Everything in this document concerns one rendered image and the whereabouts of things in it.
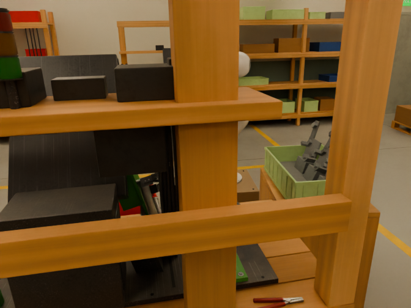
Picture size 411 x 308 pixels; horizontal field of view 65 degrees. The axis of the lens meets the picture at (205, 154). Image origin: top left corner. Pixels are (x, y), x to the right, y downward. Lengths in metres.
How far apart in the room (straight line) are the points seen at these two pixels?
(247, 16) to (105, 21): 2.59
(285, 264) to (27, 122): 0.98
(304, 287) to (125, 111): 0.85
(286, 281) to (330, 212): 0.42
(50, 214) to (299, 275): 0.84
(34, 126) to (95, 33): 6.03
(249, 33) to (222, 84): 6.21
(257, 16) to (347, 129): 5.58
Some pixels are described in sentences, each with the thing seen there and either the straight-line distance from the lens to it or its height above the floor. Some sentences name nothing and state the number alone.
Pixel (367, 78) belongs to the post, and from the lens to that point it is 0.89.
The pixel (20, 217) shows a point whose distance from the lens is 0.99.
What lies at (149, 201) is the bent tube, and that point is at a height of 1.15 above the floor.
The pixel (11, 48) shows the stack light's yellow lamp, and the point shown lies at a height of 1.66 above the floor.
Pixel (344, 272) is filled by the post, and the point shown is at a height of 1.01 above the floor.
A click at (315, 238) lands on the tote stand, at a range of 1.92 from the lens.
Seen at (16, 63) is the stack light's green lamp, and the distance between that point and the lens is 0.78.
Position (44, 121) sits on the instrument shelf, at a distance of 0.71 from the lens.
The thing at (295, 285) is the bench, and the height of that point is 0.88.
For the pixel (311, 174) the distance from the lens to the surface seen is 2.05.
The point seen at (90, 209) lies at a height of 1.24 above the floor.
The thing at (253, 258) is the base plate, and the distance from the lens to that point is 1.28.
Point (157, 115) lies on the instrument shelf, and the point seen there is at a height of 1.53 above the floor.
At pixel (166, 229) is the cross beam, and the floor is 1.26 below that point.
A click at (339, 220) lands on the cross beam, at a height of 1.22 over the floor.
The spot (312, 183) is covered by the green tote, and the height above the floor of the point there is 0.95.
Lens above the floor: 1.67
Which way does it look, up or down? 19 degrees down
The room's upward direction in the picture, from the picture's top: 1 degrees counter-clockwise
